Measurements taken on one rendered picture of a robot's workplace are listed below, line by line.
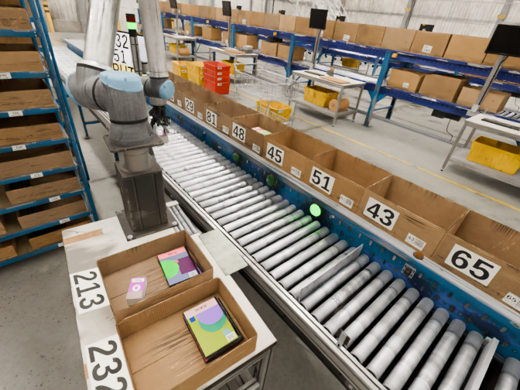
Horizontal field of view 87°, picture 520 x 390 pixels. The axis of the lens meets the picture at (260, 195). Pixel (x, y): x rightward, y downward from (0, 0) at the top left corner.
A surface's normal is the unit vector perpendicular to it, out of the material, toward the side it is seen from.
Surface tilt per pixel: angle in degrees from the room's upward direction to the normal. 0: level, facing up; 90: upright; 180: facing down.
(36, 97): 91
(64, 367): 0
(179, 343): 3
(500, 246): 89
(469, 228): 90
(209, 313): 0
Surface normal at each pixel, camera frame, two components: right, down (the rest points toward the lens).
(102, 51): 0.62, 0.24
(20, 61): 0.63, 0.50
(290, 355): 0.09, -0.83
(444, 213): -0.77, 0.29
